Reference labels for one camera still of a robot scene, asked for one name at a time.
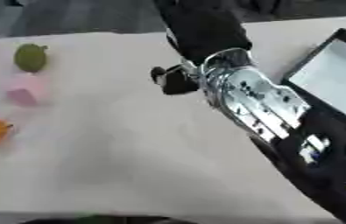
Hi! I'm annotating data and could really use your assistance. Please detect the green toy fruit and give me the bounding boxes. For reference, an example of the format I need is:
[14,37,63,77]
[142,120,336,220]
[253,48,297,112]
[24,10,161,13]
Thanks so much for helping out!
[13,43,50,74]

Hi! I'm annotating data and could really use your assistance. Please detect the black box with white inside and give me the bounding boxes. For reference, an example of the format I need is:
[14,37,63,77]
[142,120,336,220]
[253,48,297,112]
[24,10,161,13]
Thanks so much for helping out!
[279,27,346,130]

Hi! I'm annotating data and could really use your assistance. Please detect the pink block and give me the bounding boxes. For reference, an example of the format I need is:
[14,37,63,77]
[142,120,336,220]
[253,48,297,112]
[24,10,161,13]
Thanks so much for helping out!
[4,73,50,107]

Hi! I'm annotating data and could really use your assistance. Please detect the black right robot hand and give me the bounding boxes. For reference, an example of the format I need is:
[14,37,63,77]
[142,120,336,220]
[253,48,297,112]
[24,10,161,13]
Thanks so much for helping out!
[149,0,254,96]

